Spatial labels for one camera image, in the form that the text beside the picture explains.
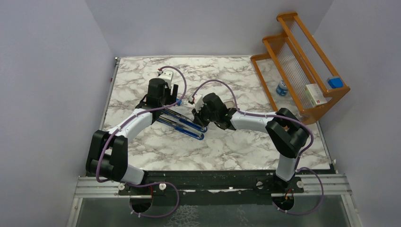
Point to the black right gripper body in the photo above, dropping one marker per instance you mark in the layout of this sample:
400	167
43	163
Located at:
204	117

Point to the blue lidded small jar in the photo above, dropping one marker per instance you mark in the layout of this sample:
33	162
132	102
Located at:
281	88

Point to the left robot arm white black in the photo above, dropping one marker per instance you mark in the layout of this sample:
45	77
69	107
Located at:
108	153

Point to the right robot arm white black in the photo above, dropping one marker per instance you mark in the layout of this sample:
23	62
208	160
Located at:
287	133

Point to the orange wooden tiered rack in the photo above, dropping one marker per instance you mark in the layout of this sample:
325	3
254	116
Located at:
300	61

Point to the white red carton box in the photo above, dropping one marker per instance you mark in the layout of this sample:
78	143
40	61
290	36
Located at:
314	95

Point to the staple box tray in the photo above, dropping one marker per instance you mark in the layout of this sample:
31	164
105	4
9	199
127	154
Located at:
229	104

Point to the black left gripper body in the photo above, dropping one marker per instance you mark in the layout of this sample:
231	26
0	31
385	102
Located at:
168	99

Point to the blue block on rack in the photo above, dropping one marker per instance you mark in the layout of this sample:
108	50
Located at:
335	82

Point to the blue black stapler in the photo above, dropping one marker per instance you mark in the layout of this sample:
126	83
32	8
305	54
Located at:
185	120

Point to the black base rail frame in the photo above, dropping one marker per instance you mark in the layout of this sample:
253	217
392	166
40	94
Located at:
215	188

